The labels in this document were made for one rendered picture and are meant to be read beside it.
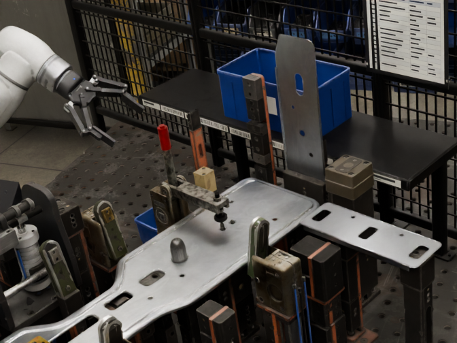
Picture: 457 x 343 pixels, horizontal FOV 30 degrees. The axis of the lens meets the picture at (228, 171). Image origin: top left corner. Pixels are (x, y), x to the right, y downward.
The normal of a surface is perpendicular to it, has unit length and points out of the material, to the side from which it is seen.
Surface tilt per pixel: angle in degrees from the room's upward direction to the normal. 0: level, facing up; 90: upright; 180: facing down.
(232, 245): 0
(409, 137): 0
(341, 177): 89
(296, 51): 90
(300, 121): 90
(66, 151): 0
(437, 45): 90
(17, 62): 68
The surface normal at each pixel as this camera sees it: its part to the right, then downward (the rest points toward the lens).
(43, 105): -0.35, 0.58
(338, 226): -0.13, -0.86
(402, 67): -0.69, 0.44
